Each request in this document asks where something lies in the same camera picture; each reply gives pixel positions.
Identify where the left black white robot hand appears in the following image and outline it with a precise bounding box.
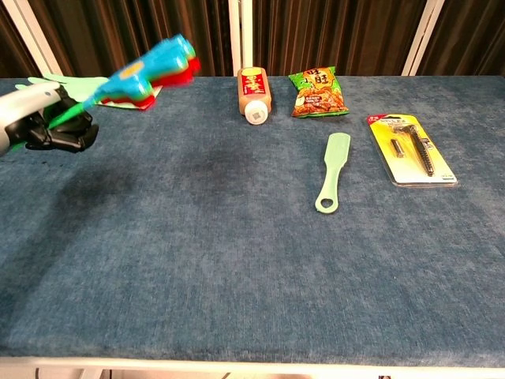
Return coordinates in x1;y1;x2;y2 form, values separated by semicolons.
0;84;100;158

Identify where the dark brown pleated curtain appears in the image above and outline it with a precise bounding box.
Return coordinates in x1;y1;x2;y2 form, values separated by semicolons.
0;0;505;79

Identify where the blue hand-shaped clapper green handle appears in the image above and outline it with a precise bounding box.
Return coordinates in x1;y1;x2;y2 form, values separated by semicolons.
7;33;203;153

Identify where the brown sauce bottle red label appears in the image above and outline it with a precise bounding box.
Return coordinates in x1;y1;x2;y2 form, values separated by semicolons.
237;66;273;126

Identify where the light green plastic paddle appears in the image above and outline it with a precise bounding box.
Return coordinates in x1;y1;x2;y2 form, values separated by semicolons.
314;133;352;216

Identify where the white frame post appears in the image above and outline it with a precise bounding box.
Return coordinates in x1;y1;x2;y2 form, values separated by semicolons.
0;0;65;78
401;0;447;77
227;0;255;78

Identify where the razor in yellow blister pack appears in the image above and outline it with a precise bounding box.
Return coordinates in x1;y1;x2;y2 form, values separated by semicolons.
366;113;459;189

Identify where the blue fabric table cover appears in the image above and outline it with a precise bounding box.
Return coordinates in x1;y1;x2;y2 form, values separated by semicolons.
0;75;505;370

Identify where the green snack bag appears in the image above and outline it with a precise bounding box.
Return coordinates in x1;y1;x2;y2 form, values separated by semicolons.
287;66;351;119

